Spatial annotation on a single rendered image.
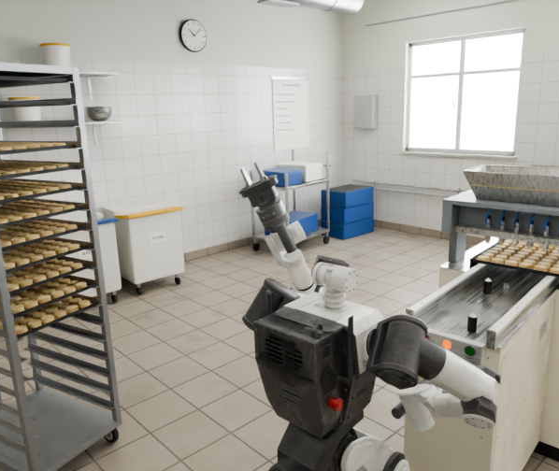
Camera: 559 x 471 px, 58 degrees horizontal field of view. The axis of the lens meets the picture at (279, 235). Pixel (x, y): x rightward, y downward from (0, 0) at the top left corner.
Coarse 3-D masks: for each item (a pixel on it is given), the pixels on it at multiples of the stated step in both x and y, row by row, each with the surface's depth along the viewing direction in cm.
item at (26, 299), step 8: (56, 280) 234; (64, 280) 232; (72, 280) 232; (32, 288) 224; (40, 288) 223; (48, 288) 226; (56, 288) 223; (64, 288) 222; (72, 288) 222; (80, 288) 226; (24, 296) 215; (32, 296) 213; (40, 296) 213; (48, 296) 212; (56, 296) 215; (16, 304) 210; (24, 304) 205; (32, 304) 205; (16, 312) 200
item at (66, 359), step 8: (32, 344) 269; (40, 352) 265; (48, 352) 264; (56, 352) 260; (56, 360) 257; (64, 360) 256; (72, 360) 254; (80, 360) 250; (80, 368) 248; (88, 368) 247; (96, 368) 245; (104, 368) 242; (104, 376) 239
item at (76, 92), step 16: (80, 96) 211; (80, 112) 212; (80, 128) 213; (80, 160) 217; (96, 224) 225; (96, 240) 226; (96, 256) 227; (96, 272) 229; (96, 288) 231; (112, 352) 240; (112, 368) 241; (112, 384) 242; (112, 400) 245; (112, 416) 248
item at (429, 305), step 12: (480, 264) 230; (468, 276) 217; (480, 276) 229; (444, 288) 203; (456, 288) 209; (432, 300) 191; (444, 300) 201; (408, 312) 181; (420, 312) 185; (432, 312) 193
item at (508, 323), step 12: (540, 288) 199; (552, 288) 213; (528, 300) 188; (540, 300) 200; (516, 312) 177; (528, 312) 189; (504, 324) 168; (516, 324) 178; (492, 336) 163; (504, 336) 169; (492, 348) 164
